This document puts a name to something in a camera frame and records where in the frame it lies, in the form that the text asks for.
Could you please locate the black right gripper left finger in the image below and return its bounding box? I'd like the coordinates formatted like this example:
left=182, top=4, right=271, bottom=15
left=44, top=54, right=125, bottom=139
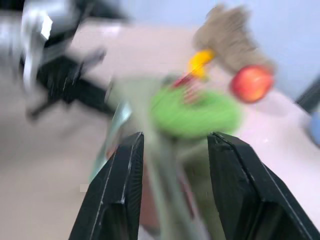
left=68, top=131, right=145, bottom=240

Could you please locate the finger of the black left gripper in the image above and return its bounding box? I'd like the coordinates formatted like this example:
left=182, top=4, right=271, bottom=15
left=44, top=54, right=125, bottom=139
left=79, top=47, right=108, bottom=74
left=74, top=77, right=117, bottom=115

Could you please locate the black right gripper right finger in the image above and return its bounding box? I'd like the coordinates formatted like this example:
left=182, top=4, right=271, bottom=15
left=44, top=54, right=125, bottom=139
left=207, top=131, right=320, bottom=240

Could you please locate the green plate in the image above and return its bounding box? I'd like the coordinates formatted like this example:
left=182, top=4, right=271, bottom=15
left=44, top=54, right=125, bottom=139
left=149, top=84, right=242, bottom=140

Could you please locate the yellow plush toy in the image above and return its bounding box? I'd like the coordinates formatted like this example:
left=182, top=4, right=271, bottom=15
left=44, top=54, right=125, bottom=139
left=187, top=48, right=217, bottom=81

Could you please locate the brown plush bear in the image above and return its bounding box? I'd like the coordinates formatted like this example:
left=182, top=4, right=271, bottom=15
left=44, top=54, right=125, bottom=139
left=191, top=3, right=276, bottom=76

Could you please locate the red striped charm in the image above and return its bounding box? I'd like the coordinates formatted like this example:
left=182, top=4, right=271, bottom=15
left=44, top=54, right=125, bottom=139
left=171, top=71, right=209, bottom=106

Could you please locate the blue round object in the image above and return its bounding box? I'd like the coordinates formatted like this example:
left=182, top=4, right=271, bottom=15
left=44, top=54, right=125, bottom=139
left=307, top=111, right=320, bottom=149

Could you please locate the red apple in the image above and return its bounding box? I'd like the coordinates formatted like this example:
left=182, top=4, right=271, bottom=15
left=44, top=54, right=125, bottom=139
left=229, top=64, right=275, bottom=104

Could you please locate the dark slanted bar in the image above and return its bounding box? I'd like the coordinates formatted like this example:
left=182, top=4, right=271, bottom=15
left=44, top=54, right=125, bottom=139
left=295, top=76, right=320, bottom=114

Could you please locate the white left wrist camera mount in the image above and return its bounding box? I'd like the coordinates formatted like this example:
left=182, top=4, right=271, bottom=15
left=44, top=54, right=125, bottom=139
left=21, top=7, right=55, bottom=91

